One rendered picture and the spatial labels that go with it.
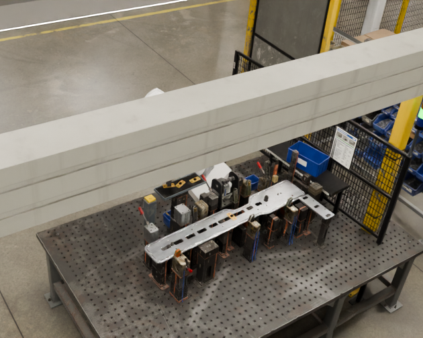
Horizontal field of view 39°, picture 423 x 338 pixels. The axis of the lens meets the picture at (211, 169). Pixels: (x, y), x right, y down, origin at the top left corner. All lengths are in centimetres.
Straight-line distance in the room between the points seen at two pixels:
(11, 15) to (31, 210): 79
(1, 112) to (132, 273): 363
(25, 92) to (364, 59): 684
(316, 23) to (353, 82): 509
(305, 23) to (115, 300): 351
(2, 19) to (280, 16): 523
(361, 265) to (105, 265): 189
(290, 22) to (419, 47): 528
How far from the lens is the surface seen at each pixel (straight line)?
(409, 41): 124
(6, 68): 835
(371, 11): 836
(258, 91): 95
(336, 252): 470
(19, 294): 519
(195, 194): 485
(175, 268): 395
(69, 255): 444
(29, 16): 155
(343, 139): 471
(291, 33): 649
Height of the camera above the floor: 385
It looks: 37 degrees down
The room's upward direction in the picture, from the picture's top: 6 degrees clockwise
